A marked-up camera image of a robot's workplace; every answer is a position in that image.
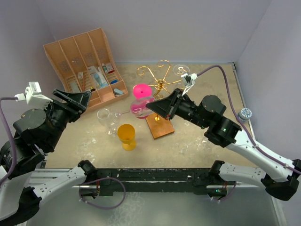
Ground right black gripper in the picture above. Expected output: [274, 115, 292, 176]
[146, 88, 209, 129]

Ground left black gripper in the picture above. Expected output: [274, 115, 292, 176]
[43, 89, 92, 149]

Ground pink plastic wine glass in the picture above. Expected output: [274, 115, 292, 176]
[131, 83, 153, 116]

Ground clear wine glass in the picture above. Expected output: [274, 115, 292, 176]
[202, 137, 211, 149]
[113, 96, 155, 119]
[97, 108, 117, 135]

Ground clear champagne flute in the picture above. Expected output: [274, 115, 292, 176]
[173, 64, 190, 77]

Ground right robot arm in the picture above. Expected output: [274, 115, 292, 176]
[146, 89, 301, 201]

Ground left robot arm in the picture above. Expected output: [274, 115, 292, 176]
[0, 89, 97, 226]

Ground yellow plastic wine glass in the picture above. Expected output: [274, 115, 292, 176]
[117, 124, 136, 151]

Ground blue white tube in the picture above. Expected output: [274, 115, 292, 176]
[94, 72, 109, 88]

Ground blue eraser case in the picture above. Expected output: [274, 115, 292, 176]
[113, 89, 124, 95]

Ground peach plastic desk organizer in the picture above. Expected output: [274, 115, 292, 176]
[44, 28, 128, 111]

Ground small blue white jar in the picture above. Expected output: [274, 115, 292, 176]
[238, 108, 252, 121]

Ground gold wire wine glass rack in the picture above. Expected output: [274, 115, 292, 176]
[136, 60, 184, 140]

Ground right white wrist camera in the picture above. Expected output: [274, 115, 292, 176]
[181, 73, 198, 96]

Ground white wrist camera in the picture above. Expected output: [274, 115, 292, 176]
[181, 73, 198, 96]
[14, 81, 53, 108]

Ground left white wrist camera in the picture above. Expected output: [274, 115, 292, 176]
[14, 81, 53, 108]

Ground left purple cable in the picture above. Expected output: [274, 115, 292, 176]
[0, 96, 22, 184]

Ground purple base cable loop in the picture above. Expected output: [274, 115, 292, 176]
[79, 178, 127, 210]

